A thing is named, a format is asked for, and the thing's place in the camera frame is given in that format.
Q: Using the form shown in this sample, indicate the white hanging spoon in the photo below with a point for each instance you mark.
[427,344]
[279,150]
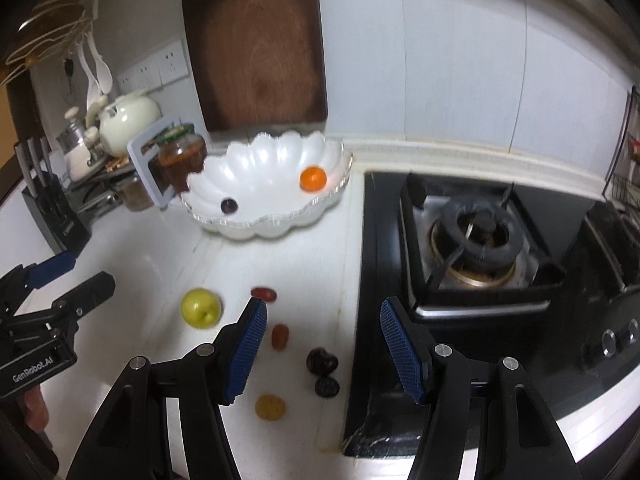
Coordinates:
[101,67]
[90,80]

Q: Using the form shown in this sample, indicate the metal tray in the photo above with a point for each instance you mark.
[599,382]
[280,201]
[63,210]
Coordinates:
[97,185]

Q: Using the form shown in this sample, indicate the cream ceramic teapot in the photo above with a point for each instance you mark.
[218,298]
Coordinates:
[127,120]

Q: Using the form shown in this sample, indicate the dark plum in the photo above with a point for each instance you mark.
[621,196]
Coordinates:
[321,360]

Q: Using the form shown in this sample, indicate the black pan support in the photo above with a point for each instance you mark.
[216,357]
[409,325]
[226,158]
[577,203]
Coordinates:
[612,245]

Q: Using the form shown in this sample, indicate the white scalloped bowl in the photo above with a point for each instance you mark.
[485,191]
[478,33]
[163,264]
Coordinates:
[260,175]

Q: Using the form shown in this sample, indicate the dark purple grape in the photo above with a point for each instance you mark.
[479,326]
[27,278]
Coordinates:
[327,387]
[229,206]

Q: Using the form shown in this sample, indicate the wooden board in rack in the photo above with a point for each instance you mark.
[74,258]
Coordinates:
[60,5]

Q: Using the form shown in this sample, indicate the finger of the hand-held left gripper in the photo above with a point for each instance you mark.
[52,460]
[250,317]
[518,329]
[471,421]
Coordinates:
[50,266]
[90,292]

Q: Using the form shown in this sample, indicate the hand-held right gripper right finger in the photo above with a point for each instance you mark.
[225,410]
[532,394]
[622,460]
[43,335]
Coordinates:
[400,350]

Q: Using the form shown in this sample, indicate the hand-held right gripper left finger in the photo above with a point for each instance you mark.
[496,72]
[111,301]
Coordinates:
[250,345]

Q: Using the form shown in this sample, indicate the white wall socket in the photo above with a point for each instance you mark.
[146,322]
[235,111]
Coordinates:
[126,81]
[173,62]
[148,74]

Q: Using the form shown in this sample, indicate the small white ceramic pot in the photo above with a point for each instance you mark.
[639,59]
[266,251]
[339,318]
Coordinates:
[80,160]

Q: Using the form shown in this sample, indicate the red cherry tomato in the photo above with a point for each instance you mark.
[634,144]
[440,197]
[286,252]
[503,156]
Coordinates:
[280,336]

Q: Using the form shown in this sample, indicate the person's left hand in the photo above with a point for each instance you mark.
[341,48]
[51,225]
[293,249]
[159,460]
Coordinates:
[36,407]

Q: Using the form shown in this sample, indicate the green apple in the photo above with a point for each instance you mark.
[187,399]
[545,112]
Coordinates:
[201,309]

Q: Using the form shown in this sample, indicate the brown wooden cutting board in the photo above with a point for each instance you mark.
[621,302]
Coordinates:
[255,45]

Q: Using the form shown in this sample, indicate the small orange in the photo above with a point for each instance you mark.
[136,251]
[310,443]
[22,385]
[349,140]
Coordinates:
[313,179]

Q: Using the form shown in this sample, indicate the glass jar with green lid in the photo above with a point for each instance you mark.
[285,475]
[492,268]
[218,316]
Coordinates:
[180,165]

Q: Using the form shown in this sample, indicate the small brown spice jar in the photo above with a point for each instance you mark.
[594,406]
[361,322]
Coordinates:
[135,195]

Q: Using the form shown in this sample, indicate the black stove burner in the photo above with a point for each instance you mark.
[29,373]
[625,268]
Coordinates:
[477,237]

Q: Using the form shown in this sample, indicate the silver stove knob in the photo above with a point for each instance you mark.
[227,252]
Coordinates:
[611,342]
[632,331]

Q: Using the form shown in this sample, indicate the black gas stove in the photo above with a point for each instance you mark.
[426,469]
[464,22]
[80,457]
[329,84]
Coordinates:
[380,360]

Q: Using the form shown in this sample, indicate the grey plastic cutting board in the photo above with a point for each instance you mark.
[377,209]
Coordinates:
[139,160]

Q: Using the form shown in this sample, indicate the yellow-brown longan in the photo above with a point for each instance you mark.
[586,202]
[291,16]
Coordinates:
[270,407]

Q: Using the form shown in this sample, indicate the black knife block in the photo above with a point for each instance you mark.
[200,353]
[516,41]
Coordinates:
[55,215]

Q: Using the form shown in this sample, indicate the red grape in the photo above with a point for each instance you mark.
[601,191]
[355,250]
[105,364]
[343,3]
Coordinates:
[263,294]

